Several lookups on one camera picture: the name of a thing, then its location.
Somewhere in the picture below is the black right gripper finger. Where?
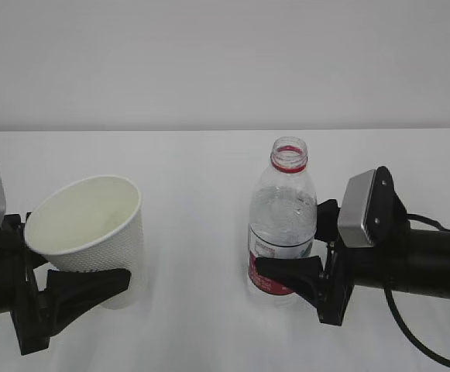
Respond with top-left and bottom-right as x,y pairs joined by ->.
255,256 -> 323,306
314,199 -> 340,243

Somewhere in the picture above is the clear Nongfu Spring water bottle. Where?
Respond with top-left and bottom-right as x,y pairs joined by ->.
247,136 -> 317,307

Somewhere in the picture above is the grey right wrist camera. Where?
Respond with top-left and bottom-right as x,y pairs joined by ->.
337,169 -> 376,248

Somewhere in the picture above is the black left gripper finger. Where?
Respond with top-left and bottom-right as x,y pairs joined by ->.
40,268 -> 131,337

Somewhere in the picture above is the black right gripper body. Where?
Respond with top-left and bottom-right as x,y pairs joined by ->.
314,232 -> 354,325

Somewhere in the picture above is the white paper coffee cup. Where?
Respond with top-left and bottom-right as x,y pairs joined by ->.
24,175 -> 146,309

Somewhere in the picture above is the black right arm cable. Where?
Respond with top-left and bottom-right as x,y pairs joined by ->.
383,213 -> 450,368

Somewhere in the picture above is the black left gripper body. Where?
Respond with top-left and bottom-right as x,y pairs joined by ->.
0,214 -> 50,355

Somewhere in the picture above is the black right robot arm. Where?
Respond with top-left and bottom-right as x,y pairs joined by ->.
254,166 -> 450,326

